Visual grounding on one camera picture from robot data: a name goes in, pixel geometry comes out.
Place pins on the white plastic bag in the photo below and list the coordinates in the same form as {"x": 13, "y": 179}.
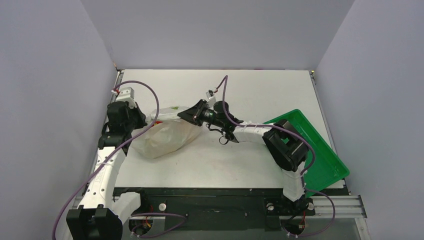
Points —
{"x": 167, "y": 135}

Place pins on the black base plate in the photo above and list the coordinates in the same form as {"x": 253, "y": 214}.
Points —
{"x": 156, "y": 224}

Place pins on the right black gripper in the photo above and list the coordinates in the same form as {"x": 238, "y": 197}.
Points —
{"x": 197, "y": 112}

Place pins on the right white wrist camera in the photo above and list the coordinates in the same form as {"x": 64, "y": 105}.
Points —
{"x": 210, "y": 94}

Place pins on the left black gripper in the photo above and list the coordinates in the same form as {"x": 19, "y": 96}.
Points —
{"x": 141, "y": 116}

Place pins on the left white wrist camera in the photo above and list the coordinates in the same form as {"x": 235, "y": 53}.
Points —
{"x": 126, "y": 95}

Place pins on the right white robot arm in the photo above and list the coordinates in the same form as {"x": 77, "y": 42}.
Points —
{"x": 284, "y": 143}

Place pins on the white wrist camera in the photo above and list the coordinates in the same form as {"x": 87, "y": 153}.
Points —
{"x": 126, "y": 95}
{"x": 210, "y": 94}

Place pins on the green plastic tray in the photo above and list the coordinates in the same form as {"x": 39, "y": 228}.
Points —
{"x": 328, "y": 171}

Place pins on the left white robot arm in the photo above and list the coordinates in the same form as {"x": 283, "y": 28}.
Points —
{"x": 94, "y": 218}

